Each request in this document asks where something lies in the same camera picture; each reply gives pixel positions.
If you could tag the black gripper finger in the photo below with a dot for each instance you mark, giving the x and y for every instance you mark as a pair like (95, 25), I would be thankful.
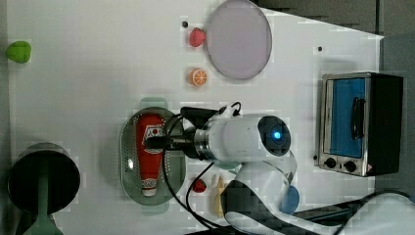
(156, 142)

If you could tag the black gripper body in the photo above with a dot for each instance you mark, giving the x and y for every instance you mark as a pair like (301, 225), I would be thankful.
(192, 141)

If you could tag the red strawberry toy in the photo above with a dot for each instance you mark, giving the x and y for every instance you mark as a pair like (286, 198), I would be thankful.
(199, 186)

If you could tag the red ketchup bottle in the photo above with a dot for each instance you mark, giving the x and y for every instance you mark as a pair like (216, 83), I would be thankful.
(147, 126)

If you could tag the green ladle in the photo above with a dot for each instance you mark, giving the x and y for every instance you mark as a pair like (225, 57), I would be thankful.
(43, 225)

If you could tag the green mug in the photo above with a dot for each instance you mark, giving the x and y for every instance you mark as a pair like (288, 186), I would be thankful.
(232, 167)

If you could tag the green oval strainer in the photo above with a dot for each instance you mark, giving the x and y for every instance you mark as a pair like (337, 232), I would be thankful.
(172, 169)

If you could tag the pink strawberry toy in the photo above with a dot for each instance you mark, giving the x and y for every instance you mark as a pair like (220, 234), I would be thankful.
(197, 37)

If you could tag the black cooking pot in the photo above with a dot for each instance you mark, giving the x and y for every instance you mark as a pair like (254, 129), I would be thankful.
(63, 178)

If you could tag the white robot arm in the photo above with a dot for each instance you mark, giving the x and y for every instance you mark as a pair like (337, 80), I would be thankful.
(251, 201)

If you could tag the silver toaster oven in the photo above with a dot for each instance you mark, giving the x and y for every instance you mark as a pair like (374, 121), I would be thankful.
(360, 123)

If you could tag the grey round plate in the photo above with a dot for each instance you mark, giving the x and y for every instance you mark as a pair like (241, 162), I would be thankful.
(239, 39)

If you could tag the blue cup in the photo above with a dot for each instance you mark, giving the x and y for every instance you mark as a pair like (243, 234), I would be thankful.
(290, 201)

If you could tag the green pepper toy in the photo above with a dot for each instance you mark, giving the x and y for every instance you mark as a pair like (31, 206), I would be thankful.
(19, 52)

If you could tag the orange slice toy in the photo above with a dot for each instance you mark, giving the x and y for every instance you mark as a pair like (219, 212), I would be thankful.
(198, 77)

